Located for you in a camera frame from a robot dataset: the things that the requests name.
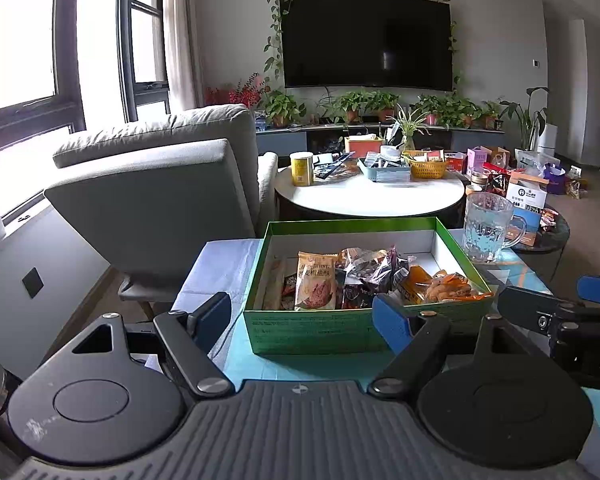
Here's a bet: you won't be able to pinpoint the purple snack packet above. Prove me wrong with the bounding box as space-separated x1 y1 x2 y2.
360 245 412 295

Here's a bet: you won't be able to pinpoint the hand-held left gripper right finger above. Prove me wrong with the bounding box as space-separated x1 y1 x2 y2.
367 294 516 396

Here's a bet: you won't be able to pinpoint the blue white carton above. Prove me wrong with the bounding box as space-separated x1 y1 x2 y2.
505 170 550 248

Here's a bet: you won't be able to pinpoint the clear plastic bag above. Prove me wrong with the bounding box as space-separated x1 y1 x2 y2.
515 149 561 176

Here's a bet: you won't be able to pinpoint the dark glossy snack packet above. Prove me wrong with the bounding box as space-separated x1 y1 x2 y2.
340 282 378 311

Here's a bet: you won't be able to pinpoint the purple bag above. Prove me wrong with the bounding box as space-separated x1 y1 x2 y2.
544 164 567 195

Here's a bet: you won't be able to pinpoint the orange topped clear snack packet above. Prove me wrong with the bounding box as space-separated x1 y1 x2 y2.
422 270 495 306

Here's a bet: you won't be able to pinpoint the white round coffee table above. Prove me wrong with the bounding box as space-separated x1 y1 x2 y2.
272 162 467 221

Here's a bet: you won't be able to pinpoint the clear glass mug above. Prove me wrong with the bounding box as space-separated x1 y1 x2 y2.
461 191 528 263

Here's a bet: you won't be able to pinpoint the black packets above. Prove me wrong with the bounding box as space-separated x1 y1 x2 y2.
314 152 361 181

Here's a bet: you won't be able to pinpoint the dark round side table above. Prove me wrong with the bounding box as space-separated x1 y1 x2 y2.
500 205 571 286

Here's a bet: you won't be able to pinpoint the small black white snack packet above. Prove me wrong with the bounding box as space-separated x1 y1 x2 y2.
281 272 301 311

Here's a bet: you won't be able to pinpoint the pink box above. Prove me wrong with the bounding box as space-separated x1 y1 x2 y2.
467 146 491 173

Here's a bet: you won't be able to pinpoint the tall leafy floor plant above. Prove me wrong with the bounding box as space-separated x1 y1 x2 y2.
500 86 551 151

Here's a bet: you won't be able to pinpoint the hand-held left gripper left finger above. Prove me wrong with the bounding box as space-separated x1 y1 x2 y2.
65 291 234 397

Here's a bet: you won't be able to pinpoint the black wall socket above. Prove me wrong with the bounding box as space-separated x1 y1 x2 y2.
22 266 44 300

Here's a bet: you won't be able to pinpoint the tan orange biscuit packet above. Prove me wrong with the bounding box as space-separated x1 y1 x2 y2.
295 251 338 312

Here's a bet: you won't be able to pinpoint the yellow wicker basket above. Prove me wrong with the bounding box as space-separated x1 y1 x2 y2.
404 150 448 180

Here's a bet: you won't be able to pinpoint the green cardboard box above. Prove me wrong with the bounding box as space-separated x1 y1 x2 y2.
243 216 496 356

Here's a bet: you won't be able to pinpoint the orange box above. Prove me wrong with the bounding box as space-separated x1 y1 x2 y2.
344 135 383 158

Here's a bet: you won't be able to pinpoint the pale purple tablecloth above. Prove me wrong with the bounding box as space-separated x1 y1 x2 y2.
172 239 261 356

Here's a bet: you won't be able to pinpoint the spider plant in vase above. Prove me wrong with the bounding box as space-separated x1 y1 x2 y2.
387 105 431 152

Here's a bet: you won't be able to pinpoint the long white snack stick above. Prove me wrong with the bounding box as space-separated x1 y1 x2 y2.
261 257 287 311

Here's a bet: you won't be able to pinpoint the grey armchair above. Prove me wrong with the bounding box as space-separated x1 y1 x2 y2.
44 104 279 306

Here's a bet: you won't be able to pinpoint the yellow can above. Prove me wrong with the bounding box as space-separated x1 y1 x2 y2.
290 151 315 188

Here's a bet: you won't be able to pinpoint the red flower arrangement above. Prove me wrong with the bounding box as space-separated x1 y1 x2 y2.
204 72 266 111

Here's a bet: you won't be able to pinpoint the white air purifier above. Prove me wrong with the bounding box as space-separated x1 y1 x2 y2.
537 122 558 153

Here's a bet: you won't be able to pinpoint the beige curtain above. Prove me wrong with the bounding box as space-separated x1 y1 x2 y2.
162 0 204 113

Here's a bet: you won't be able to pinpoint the grey plastic tray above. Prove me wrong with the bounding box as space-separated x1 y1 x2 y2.
357 156 412 183

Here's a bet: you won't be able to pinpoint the black framed window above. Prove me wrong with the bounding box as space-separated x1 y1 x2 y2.
0 0 87 153
116 0 172 123

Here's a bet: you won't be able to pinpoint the black wall television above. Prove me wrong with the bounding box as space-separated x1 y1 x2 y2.
279 0 453 92

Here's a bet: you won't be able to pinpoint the dark television cabinet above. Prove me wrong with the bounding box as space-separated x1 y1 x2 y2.
255 122 506 161

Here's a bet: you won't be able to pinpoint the clear crinkled snack packet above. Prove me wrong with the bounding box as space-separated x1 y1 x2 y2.
339 247 388 283

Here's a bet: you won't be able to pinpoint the green ivy vine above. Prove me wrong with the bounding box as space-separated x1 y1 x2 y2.
263 0 461 91

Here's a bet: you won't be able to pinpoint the row of potted green plants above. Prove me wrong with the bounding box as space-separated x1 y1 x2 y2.
260 89 505 130

